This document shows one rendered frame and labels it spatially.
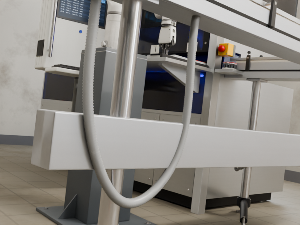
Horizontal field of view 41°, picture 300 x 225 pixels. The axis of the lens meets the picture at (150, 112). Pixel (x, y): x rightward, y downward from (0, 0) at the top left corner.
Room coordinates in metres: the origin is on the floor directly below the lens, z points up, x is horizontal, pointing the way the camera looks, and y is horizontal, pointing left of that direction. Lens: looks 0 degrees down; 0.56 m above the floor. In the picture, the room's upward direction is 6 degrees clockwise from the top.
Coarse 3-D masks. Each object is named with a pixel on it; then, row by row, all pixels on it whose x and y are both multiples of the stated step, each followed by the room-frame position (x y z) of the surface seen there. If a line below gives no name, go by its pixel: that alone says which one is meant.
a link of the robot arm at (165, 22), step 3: (162, 21) 2.28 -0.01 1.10; (165, 21) 2.27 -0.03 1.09; (168, 21) 2.26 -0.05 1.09; (171, 21) 2.27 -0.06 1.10; (174, 21) 2.28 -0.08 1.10; (162, 24) 2.30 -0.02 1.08; (165, 24) 2.28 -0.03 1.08; (168, 24) 2.28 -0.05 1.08; (171, 24) 2.27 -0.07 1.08; (174, 24) 2.28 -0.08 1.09
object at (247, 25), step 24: (168, 0) 0.97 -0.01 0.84; (192, 0) 1.03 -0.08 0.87; (216, 0) 1.09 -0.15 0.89; (240, 0) 1.17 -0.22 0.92; (216, 24) 1.15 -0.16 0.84; (240, 24) 1.18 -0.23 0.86; (264, 24) 1.26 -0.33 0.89; (288, 24) 1.37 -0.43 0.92; (264, 48) 1.43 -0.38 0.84; (288, 48) 1.38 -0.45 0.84
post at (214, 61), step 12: (216, 36) 2.43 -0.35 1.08; (216, 48) 2.42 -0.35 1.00; (216, 60) 2.43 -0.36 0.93; (216, 72) 2.44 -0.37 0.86; (204, 84) 2.46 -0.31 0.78; (216, 84) 2.45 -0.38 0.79; (204, 96) 2.46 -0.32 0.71; (216, 96) 2.45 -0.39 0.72; (204, 108) 2.45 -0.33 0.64; (204, 120) 2.44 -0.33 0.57; (204, 168) 2.43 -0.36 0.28; (204, 180) 2.44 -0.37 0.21; (204, 192) 2.45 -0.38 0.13; (192, 204) 2.46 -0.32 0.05; (204, 204) 2.46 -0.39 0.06
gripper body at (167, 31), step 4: (164, 28) 2.29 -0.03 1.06; (168, 28) 2.27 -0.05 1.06; (172, 28) 2.27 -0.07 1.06; (160, 32) 2.32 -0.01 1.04; (164, 32) 2.29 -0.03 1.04; (168, 32) 2.27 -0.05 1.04; (172, 32) 2.26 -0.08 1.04; (160, 36) 2.31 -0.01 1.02; (164, 36) 2.29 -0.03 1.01; (168, 36) 2.27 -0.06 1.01; (160, 40) 2.31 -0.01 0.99; (164, 40) 2.29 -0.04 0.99; (168, 40) 2.26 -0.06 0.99
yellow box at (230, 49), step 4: (220, 44) 2.39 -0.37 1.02; (224, 44) 2.37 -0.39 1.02; (228, 44) 2.35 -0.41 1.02; (232, 44) 2.38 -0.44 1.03; (228, 48) 2.35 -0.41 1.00; (232, 48) 2.38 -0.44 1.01; (220, 52) 2.39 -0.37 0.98; (224, 52) 2.37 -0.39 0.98; (228, 52) 2.35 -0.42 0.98; (232, 52) 2.38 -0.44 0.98; (224, 56) 2.41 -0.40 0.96; (228, 56) 2.40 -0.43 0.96; (232, 56) 2.39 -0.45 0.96
